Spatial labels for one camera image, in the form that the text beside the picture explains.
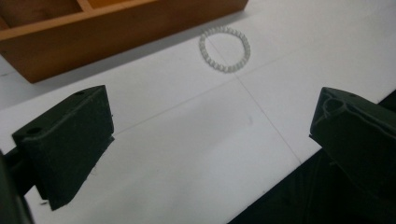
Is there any wooden compartment box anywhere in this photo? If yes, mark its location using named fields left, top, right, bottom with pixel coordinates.
left=0, top=0, right=249, bottom=84

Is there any white beaded bracelet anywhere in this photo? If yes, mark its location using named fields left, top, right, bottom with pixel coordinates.
left=198, top=25, right=251, bottom=74

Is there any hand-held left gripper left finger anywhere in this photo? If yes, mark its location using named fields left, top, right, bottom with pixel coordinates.
left=11, top=84, right=115, bottom=212

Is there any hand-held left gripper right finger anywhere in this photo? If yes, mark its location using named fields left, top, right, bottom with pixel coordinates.
left=308, top=87, right=396, bottom=200

